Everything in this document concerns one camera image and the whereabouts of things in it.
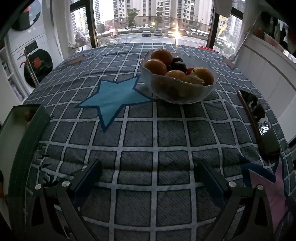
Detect checked tablecloth with stars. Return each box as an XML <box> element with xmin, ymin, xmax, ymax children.
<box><xmin>22</xmin><ymin>42</ymin><xmax>296</xmax><ymax>241</ymax></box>

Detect white washing machine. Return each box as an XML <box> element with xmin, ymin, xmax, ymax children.
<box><xmin>6</xmin><ymin>32</ymin><xmax>64</xmax><ymax>95</ymax></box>

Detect white tray with green rim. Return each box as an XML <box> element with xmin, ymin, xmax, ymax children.
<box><xmin>0</xmin><ymin>104</ymin><xmax>52</xmax><ymax>234</ymax></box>

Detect metal pole with red ribbon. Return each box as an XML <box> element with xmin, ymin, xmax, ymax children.
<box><xmin>20</xmin><ymin>50</ymin><xmax>40</xmax><ymax>85</ymax></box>

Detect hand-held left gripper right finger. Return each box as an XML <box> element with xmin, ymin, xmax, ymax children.
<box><xmin>196</xmin><ymin>160</ymin><xmax>275</xmax><ymax>241</ymax></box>

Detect white shelf unit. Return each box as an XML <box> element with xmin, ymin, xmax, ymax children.
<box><xmin>0</xmin><ymin>46</ymin><xmax>30</xmax><ymax>105</ymax></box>

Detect dark window frame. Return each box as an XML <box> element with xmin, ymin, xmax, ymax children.
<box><xmin>69</xmin><ymin>0</ymin><xmax>243</xmax><ymax>49</ymax></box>

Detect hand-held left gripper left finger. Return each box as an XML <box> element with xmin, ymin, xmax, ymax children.
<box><xmin>30</xmin><ymin>159</ymin><xmax>103</xmax><ymax>241</ymax></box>

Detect pale yellow lumpy fruit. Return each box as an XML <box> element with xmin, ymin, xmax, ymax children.
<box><xmin>181</xmin><ymin>74</ymin><xmax>206</xmax><ymax>86</ymax></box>

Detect white hanging cloth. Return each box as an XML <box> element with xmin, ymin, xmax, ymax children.
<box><xmin>214</xmin><ymin>0</ymin><xmax>233</xmax><ymax>18</ymax></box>

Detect large orange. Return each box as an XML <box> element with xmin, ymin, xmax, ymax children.
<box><xmin>165</xmin><ymin>70</ymin><xmax>186</xmax><ymax>80</ymax></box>
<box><xmin>151</xmin><ymin>49</ymin><xmax>173</xmax><ymax>66</ymax></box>
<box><xmin>193</xmin><ymin>67</ymin><xmax>214</xmax><ymax>86</ymax></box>
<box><xmin>144</xmin><ymin>59</ymin><xmax>167</xmax><ymax>76</ymax></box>

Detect hanging dark clothes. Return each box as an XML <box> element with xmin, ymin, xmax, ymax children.
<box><xmin>253</xmin><ymin>11</ymin><xmax>296</xmax><ymax>63</ymax></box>

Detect black smartphone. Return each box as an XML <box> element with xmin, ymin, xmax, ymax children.
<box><xmin>237</xmin><ymin>89</ymin><xmax>281</xmax><ymax>155</ymax></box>

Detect white dryer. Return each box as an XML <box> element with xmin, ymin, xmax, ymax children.
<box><xmin>7</xmin><ymin>0</ymin><xmax>50</xmax><ymax>42</ymax></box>

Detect white bus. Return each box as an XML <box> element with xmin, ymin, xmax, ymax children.
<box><xmin>191</xmin><ymin>29</ymin><xmax>210</xmax><ymax>37</ymax></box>

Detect clear glass bowl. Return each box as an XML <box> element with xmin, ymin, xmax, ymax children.
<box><xmin>140</xmin><ymin>49</ymin><xmax>220</xmax><ymax>104</ymax></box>

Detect red basin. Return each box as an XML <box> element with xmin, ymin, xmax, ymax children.
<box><xmin>199</xmin><ymin>45</ymin><xmax>219</xmax><ymax>53</ymax></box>

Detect pale covered stand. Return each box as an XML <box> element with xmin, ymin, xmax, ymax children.
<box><xmin>69</xmin><ymin>30</ymin><xmax>90</xmax><ymax>50</ymax></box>

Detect white cabinet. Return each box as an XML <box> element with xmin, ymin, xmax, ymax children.
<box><xmin>233</xmin><ymin>32</ymin><xmax>296</xmax><ymax>139</ymax></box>

